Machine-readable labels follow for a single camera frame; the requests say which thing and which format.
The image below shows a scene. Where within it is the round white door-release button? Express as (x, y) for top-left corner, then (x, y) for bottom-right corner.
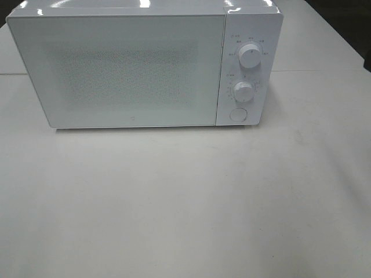
(230, 108), (248, 122)

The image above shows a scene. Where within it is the white timer knob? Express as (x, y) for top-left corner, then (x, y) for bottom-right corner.
(233, 82), (254, 103)

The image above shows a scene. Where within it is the white microwave door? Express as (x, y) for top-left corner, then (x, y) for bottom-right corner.
(8, 16), (224, 128)

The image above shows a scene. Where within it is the upper white power knob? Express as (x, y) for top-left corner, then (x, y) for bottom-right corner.
(238, 42), (262, 69)

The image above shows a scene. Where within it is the white microwave oven body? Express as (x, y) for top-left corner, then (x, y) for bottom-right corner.
(6, 1), (283, 127)

